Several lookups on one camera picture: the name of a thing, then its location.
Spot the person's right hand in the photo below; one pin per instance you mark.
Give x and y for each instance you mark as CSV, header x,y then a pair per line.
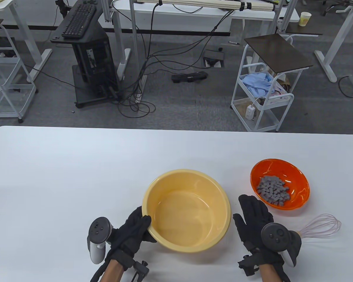
x,y
253,217

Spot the person's left hand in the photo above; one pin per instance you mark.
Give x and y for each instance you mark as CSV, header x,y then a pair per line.
x,y
129,235

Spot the grey handheld controller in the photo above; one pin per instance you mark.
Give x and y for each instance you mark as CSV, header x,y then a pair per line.
x,y
98,229
276,236

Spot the pile of grey toy blocks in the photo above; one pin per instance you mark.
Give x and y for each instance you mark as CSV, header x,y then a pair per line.
x,y
273,191

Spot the orange plastic bowl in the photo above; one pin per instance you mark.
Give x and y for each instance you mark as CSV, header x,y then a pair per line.
x,y
297,176

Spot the yellow plastic basin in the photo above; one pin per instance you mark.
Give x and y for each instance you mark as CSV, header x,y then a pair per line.
x,y
188,217

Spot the person's right forearm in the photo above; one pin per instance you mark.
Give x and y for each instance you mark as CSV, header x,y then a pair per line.
x,y
270,274

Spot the person's left forearm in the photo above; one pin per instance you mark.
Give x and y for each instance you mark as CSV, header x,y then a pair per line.
x,y
111,271

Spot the small white power strip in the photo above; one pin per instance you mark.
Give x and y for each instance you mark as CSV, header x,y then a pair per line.
x,y
250,112

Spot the blue cloth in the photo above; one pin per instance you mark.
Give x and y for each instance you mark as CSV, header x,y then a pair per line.
x,y
256,83

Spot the long white power strip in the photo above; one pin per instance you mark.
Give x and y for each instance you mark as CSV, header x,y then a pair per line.
x,y
141,88

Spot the black power strip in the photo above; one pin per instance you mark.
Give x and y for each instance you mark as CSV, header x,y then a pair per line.
x,y
189,77

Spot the floor socket box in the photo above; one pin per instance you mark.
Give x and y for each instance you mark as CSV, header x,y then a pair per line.
x,y
213,55

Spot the black computer cart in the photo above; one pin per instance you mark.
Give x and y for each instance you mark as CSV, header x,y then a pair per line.
x,y
94,58

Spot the brown side table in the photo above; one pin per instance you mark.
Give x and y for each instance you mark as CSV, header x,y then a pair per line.
x,y
300,29

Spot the white desk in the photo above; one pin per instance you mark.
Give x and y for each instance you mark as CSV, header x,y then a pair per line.
x,y
342,32
41,58
253,14

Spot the paper cup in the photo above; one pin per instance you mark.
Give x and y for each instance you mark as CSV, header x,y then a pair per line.
x,y
305,19

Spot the black keyboard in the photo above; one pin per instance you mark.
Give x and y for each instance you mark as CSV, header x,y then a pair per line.
x,y
79,20

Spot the office chair base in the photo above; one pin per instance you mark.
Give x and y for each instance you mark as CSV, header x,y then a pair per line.
x,y
341,11

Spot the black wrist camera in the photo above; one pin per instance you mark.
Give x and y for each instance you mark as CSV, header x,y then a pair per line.
x,y
141,267
248,264

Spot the aluminium frame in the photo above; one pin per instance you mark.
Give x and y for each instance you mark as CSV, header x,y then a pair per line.
x,y
106,11

